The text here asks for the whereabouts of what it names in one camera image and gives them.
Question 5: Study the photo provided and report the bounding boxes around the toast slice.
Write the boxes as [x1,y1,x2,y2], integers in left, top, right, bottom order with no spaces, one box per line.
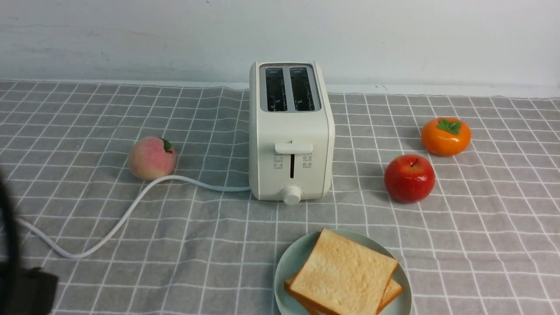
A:
[288,228,399,315]
[283,276,402,315]

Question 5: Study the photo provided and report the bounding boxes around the orange persimmon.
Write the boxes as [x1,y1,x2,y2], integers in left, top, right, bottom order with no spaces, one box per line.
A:
[420,116,472,156]

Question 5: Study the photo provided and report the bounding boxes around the pink peach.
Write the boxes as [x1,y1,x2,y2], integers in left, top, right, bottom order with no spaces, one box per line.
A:
[128,137,177,181]

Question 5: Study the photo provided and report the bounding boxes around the grey checkered tablecloth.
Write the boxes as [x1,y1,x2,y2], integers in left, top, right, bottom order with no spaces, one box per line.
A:
[0,80,560,315]

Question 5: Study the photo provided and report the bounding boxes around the white toaster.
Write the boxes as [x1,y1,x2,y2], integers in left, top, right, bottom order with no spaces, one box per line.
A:
[248,62,336,205]

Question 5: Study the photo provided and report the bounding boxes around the red apple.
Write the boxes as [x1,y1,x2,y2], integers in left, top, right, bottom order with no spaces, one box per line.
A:
[384,154,436,203]

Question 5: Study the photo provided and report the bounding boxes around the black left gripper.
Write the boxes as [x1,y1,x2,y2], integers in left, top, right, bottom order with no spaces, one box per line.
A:
[1,267,59,315]

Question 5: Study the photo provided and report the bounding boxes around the light green plate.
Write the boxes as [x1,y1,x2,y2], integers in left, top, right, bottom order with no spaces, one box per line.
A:
[274,229,413,315]

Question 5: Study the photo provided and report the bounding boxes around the white toaster power cord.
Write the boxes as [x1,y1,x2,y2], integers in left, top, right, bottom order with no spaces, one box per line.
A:
[15,175,252,259]

